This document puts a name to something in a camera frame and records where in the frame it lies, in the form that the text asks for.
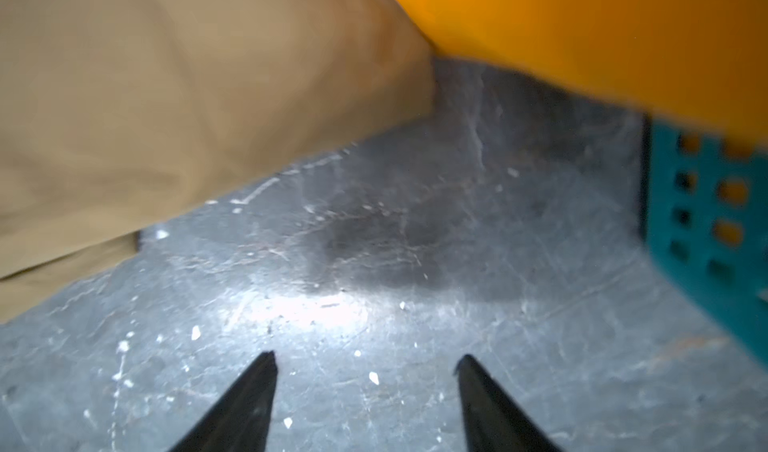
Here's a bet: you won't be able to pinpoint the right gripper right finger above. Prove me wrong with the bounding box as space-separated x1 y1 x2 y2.
455 354 561 452

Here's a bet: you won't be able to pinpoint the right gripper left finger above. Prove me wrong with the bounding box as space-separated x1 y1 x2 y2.
171 351 278 452

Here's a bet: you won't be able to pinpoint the teal plastic basket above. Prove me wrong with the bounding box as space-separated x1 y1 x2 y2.
641 117 767 363

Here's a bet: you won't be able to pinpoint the khaki tan shorts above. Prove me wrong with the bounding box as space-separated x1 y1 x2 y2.
1 0 435 320

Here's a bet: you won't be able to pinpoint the orange shorts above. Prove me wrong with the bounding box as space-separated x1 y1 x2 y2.
396 0 767 146

